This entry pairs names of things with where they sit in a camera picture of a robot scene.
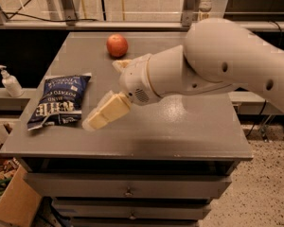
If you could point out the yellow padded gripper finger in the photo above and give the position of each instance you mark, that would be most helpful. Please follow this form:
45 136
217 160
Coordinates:
120 65
111 107

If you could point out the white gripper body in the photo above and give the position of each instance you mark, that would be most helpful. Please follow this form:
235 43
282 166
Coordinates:
134 79

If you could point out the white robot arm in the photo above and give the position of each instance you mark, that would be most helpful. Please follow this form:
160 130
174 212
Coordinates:
217 56

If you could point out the blue potato chip bag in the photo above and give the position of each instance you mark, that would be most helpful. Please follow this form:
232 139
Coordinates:
61 101

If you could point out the red apple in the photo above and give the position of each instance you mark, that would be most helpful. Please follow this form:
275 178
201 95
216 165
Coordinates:
117 45

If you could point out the grey metal railing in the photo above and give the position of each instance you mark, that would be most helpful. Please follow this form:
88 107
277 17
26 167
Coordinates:
266 15

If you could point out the grey drawer cabinet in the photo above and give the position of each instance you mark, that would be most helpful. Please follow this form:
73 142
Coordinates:
158 166

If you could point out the white pump dispenser bottle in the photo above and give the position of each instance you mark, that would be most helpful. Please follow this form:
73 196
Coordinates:
10 82

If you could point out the cardboard box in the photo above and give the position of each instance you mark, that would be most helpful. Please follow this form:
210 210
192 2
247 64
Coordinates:
19 203

